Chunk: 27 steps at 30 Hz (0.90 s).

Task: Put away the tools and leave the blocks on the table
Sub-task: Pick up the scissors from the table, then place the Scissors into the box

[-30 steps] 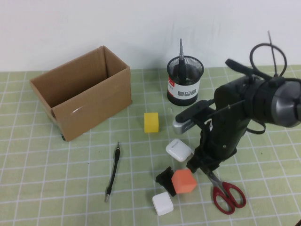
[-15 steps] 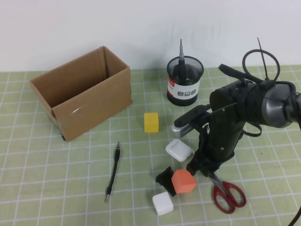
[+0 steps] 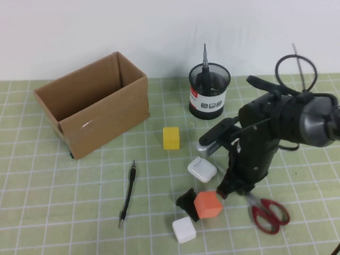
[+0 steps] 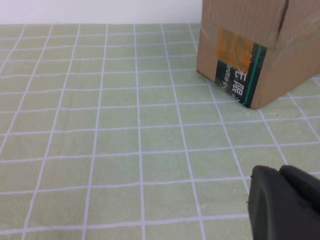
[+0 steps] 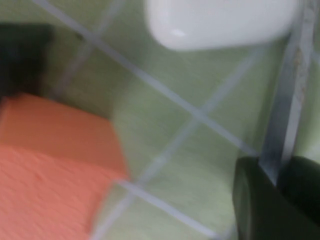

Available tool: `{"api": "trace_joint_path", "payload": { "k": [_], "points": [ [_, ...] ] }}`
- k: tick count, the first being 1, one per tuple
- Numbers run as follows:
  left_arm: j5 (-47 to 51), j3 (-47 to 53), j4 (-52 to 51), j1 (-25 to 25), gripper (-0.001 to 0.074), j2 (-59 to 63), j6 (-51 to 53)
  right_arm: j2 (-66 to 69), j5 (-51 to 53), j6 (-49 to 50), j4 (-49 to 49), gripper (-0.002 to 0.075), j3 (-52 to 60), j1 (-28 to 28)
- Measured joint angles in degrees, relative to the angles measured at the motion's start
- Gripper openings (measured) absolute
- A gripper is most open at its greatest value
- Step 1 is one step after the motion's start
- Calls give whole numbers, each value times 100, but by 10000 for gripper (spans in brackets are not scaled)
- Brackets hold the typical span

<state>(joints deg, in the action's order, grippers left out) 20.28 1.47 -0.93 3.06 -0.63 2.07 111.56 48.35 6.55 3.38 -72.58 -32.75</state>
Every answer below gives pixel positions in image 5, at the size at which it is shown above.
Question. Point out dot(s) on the green white-checked tablecloth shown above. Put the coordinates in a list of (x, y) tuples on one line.
[(187, 150)]

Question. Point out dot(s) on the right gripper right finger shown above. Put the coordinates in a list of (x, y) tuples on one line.
[(302, 182)]

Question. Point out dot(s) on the white earbuds case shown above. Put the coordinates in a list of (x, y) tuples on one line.
[(220, 22)]

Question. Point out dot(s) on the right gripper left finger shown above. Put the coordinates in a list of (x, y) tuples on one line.
[(257, 207)]

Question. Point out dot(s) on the black plastic bracket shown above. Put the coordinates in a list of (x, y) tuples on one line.
[(22, 57)]

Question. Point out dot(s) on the orange foam block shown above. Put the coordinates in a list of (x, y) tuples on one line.
[(50, 162)]

